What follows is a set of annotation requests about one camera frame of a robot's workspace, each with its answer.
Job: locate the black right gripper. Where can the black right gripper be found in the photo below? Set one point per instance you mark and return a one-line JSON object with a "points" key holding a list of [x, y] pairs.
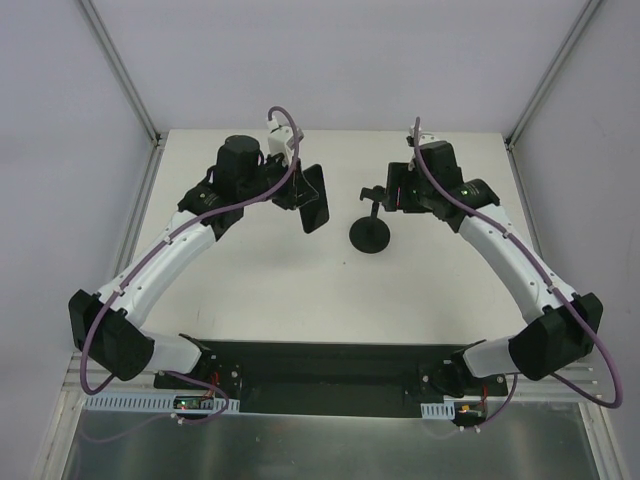
{"points": [[393, 185]]}

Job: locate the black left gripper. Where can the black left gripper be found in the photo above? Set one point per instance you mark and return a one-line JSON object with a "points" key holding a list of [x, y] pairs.
{"points": [[292, 188]]}

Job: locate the black smartphone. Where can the black smartphone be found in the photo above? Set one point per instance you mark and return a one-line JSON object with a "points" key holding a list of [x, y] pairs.
{"points": [[312, 201]]}

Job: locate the black round-base phone stand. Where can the black round-base phone stand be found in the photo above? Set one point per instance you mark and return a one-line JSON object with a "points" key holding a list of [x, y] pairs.
{"points": [[370, 234]]}

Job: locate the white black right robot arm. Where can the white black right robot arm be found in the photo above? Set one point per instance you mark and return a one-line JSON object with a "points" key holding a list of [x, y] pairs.
{"points": [[559, 321]]}

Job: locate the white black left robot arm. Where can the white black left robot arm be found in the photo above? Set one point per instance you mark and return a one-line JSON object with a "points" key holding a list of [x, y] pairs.
{"points": [[107, 326]]}

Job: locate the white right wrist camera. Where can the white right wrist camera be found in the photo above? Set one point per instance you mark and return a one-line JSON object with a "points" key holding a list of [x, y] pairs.
{"points": [[419, 138]]}

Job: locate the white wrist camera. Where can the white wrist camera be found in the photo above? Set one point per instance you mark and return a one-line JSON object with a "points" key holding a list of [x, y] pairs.
{"points": [[280, 141], [419, 138]]}

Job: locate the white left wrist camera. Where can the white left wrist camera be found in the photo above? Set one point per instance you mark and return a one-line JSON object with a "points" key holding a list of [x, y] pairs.
{"points": [[280, 141]]}

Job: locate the white right cable duct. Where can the white right cable duct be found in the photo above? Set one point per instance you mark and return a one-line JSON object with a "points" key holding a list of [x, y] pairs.
{"points": [[438, 411]]}

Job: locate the white cable duct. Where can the white cable duct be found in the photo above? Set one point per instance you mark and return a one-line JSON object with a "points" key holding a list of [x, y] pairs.
{"points": [[160, 403], [438, 411]]}

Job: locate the white left cable duct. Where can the white left cable duct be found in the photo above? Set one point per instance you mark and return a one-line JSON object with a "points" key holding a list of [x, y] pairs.
{"points": [[160, 403]]}

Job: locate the aluminium right frame post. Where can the aluminium right frame post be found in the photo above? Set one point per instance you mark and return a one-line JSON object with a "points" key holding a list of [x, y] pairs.
{"points": [[578, 28]]}

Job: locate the aluminium frame post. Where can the aluminium frame post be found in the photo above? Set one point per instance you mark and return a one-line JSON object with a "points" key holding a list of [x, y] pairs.
{"points": [[108, 48], [578, 28]]}

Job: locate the aluminium left frame post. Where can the aluminium left frame post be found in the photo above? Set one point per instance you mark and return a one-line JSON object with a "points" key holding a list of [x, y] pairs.
{"points": [[108, 48]]}

